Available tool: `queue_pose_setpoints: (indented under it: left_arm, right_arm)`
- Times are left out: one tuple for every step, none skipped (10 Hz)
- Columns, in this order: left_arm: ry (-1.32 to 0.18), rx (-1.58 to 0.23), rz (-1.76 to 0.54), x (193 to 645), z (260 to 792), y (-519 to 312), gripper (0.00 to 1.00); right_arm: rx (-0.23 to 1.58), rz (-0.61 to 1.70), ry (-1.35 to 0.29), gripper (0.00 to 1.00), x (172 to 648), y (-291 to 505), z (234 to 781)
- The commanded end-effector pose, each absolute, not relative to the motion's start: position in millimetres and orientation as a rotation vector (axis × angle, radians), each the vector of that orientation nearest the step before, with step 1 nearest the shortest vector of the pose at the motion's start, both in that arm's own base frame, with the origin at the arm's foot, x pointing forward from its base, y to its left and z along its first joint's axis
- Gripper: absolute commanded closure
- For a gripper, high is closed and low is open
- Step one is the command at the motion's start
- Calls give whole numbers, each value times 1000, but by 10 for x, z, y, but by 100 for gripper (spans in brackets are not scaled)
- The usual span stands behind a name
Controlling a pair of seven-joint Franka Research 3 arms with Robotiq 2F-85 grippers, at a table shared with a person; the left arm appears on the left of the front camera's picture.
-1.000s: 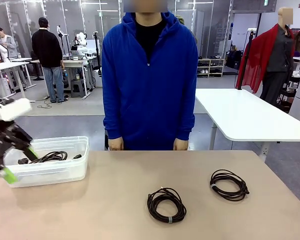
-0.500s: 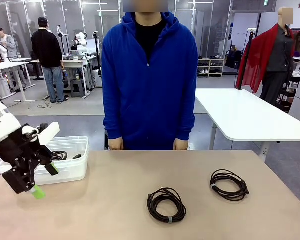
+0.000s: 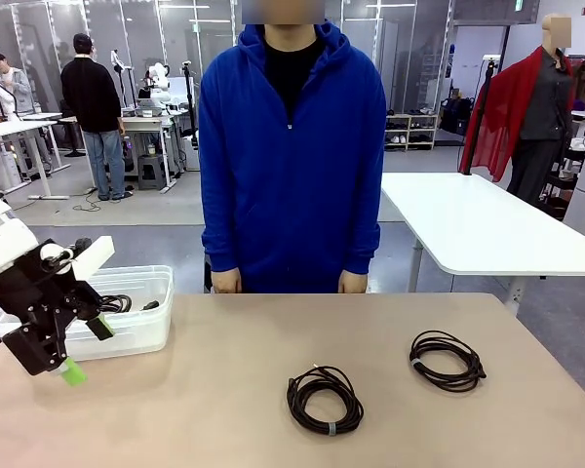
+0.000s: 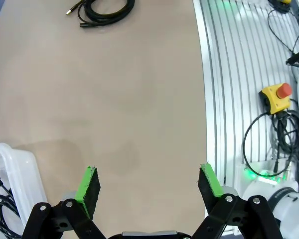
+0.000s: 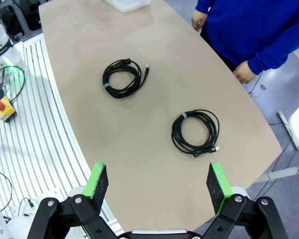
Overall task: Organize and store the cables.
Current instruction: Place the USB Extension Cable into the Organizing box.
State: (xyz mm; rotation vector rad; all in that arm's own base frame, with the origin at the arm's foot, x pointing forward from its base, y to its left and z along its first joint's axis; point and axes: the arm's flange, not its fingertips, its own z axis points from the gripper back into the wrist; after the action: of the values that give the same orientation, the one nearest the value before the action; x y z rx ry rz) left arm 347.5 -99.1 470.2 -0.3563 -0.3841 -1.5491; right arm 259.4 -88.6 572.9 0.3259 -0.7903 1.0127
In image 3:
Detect black tripod pole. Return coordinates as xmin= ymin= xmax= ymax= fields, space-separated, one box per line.
xmin=460 ymin=56 xmax=499 ymax=176

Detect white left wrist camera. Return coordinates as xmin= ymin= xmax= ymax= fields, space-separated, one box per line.
xmin=72 ymin=236 xmax=116 ymax=283

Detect person's left hand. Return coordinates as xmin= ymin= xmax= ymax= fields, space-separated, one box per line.
xmin=339 ymin=269 xmax=371 ymax=294

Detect black USB cable gray strap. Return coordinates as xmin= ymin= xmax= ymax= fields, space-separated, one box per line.
xmin=286 ymin=364 xmax=366 ymax=437

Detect wooden shoe rack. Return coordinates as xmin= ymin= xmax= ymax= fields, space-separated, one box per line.
xmin=384 ymin=112 xmax=440 ymax=152

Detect person's right hand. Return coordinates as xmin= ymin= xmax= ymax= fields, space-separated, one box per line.
xmin=211 ymin=269 xmax=243 ymax=294

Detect red shawl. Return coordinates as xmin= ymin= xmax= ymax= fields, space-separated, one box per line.
xmin=457 ymin=46 xmax=574 ymax=182

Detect gray workbench desk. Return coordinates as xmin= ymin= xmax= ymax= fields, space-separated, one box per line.
xmin=121 ymin=111 xmax=179 ymax=194

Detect person's right forearm blue sleeve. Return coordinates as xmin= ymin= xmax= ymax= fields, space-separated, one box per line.
xmin=200 ymin=194 xmax=243 ymax=274

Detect person in gray hoodie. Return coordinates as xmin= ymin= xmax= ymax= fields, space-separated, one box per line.
xmin=0 ymin=53 xmax=33 ymax=116

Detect thin black USB cable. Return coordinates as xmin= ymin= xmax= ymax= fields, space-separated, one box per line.
xmin=409 ymin=330 xmax=488 ymax=394

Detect black camera stand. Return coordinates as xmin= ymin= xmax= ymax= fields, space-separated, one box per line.
xmin=180 ymin=60 xmax=201 ymax=147

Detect white rounded table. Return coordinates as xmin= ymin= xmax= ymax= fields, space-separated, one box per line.
xmin=379 ymin=171 xmax=585 ymax=318

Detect mannequin in dark clothes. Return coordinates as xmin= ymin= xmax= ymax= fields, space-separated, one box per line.
xmin=506 ymin=13 xmax=577 ymax=206

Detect long white table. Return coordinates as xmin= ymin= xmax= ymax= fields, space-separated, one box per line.
xmin=0 ymin=119 xmax=72 ymax=201

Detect small white background robot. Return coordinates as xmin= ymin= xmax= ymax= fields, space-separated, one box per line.
xmin=145 ymin=61 xmax=173 ymax=106

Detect person in blue hoodie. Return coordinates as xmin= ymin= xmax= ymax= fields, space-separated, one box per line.
xmin=198 ymin=0 xmax=387 ymax=294

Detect clear plastic storage box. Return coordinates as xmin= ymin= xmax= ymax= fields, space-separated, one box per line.
xmin=0 ymin=264 xmax=176 ymax=363

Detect man in black jacket jeans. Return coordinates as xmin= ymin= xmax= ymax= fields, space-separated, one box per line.
xmin=60 ymin=32 xmax=128 ymax=202

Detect gray step stool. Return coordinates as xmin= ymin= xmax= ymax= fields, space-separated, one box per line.
xmin=136 ymin=154 xmax=168 ymax=192

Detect person's left forearm blue sleeve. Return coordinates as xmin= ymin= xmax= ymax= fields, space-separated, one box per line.
xmin=340 ymin=194 xmax=384 ymax=275

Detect black bags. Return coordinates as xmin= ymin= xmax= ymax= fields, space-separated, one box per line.
xmin=439 ymin=95 xmax=473 ymax=137

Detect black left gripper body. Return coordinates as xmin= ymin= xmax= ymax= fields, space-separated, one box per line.
xmin=0 ymin=243 xmax=87 ymax=313

